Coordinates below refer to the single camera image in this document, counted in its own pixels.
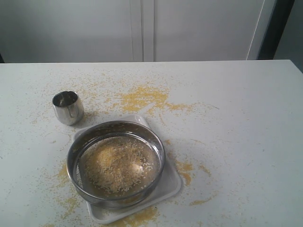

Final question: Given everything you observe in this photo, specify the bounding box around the yellow and white grain mix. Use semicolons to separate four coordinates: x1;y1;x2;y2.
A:
82;137;158;195

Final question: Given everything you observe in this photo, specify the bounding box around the round steel mesh sieve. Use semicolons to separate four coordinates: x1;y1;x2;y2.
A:
66;121;166;209

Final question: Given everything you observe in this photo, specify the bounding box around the stainless steel cup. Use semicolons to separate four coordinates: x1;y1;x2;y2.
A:
52;90;84;125

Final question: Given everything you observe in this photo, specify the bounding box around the white square plastic tray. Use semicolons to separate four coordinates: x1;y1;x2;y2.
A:
73;114;184;225

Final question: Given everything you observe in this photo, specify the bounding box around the white cabinet behind table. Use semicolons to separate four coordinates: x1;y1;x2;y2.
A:
0;0;276;63

